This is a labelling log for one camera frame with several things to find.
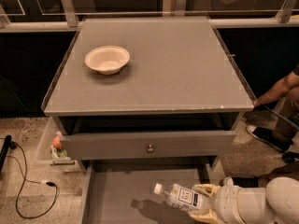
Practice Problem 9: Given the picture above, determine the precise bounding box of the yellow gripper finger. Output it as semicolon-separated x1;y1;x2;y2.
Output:
188;209;222;224
192;184;221;205

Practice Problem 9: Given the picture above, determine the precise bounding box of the clear bottle with blue label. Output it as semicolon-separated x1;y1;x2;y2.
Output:
153;183;212;212

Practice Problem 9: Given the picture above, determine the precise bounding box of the grey open middle drawer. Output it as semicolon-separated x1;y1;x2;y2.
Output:
79;163;209;224

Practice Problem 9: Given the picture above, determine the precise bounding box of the black stick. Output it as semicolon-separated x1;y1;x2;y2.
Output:
262;105;299;131

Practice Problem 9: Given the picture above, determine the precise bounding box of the clear plastic storage bin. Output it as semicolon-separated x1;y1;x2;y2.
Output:
36;119;81;173

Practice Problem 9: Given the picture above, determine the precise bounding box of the black and white sneaker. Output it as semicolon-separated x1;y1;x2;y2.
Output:
247;125;293;152

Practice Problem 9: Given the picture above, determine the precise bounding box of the white paper bowl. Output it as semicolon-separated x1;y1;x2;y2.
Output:
85;46;130;75

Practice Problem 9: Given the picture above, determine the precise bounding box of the khaki trouser leg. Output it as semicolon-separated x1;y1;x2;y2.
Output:
273;88;299;143

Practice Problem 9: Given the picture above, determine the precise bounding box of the metal railing frame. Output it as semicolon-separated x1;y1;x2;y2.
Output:
0;0;298;33

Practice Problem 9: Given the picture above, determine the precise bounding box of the person's forearm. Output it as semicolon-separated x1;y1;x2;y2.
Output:
261;72;299;105

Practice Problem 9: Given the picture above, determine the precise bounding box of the orange toy fruit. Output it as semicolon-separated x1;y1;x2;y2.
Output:
52;135;63;149

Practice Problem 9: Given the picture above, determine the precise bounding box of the black cable on floor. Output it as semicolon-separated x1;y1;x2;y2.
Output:
0;136;61;219

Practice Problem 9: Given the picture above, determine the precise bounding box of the black pole on floor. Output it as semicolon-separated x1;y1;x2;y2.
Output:
0;135;12;173

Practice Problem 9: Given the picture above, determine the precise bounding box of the grey drawer cabinet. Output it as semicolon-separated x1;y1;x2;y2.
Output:
41;15;257;224

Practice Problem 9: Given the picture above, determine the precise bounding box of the person's hand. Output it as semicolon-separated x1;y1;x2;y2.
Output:
252;99;263;107

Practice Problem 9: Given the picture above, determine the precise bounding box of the round metal drawer knob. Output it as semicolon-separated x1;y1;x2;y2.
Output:
147;144;155;153

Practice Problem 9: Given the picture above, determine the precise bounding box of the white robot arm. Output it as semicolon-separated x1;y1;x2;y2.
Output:
188;177;299;224

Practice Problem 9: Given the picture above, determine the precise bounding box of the grey top drawer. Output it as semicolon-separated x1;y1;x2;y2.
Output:
61;112;239;160

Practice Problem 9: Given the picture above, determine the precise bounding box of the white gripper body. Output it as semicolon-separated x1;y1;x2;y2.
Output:
211;177;242;224

